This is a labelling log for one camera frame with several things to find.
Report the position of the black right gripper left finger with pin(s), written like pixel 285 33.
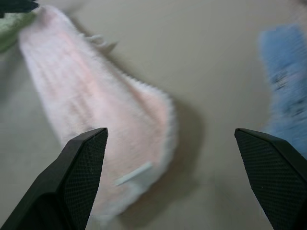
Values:
pixel 72 182

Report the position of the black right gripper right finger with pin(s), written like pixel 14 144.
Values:
pixel 271 172

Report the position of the pink fluffy towel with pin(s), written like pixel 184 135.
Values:
pixel 96 103

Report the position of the blue fluffy towel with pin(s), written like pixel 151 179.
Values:
pixel 285 79

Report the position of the green fluffy towel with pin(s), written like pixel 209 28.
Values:
pixel 10 28

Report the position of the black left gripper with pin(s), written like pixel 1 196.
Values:
pixel 16 5

